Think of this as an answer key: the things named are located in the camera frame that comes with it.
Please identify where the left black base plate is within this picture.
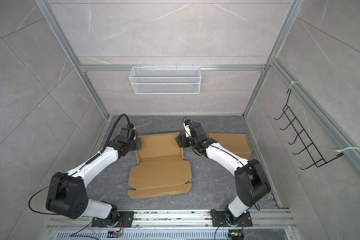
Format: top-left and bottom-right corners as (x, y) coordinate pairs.
(91, 211), (135, 228)

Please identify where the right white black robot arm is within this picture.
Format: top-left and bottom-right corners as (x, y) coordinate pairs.
(176, 118), (271, 223)

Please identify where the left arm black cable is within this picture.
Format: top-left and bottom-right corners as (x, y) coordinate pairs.
(28, 113), (134, 240)

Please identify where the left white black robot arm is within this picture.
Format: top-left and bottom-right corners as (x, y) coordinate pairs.
(46, 124), (141, 221)

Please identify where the cardboard stack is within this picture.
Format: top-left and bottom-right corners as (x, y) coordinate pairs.
(128, 132), (192, 199)

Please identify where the white wire mesh basket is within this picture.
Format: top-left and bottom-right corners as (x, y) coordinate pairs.
(129, 67), (202, 95)

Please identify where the brown cardboard box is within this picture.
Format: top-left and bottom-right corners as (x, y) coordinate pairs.
(207, 133), (252, 160)

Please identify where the black wire hook rack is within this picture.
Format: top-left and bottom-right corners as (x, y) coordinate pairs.
(274, 89), (344, 170)

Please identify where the slotted grey cable duct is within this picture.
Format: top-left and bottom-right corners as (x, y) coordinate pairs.
(53, 230), (232, 240)

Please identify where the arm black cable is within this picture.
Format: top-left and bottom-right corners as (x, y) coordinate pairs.
(182, 116), (260, 240)
(28, 113), (134, 240)

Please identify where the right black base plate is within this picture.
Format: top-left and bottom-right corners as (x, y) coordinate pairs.
(210, 210), (253, 227)

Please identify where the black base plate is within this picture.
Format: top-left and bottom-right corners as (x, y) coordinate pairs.
(91, 211), (135, 228)
(210, 210), (253, 227)

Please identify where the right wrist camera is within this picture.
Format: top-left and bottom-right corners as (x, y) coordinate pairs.
(183, 118), (192, 138)

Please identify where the small circuit board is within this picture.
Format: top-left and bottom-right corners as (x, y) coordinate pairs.
(228, 230), (244, 240)
(107, 230), (123, 238)

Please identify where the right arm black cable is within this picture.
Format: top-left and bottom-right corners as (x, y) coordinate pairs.
(182, 116), (260, 240)

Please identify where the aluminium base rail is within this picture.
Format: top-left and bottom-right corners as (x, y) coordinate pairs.
(46, 209), (298, 231)

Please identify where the left small circuit board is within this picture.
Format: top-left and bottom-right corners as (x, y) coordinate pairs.
(107, 230), (123, 238)

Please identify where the right small circuit board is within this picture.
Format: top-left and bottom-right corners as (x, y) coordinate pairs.
(228, 230), (244, 240)

